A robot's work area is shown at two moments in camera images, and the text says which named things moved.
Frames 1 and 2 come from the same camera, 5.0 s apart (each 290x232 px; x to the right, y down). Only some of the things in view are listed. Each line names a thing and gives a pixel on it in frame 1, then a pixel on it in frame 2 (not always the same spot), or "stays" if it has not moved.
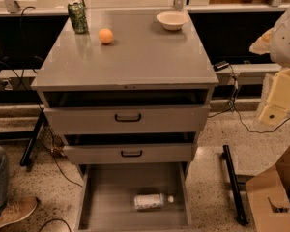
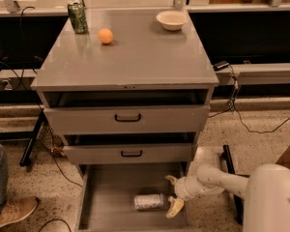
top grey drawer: (126, 112) stays
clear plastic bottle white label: (152, 201) stays
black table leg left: (32, 136) stays
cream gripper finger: (262, 45) -> (177, 205)
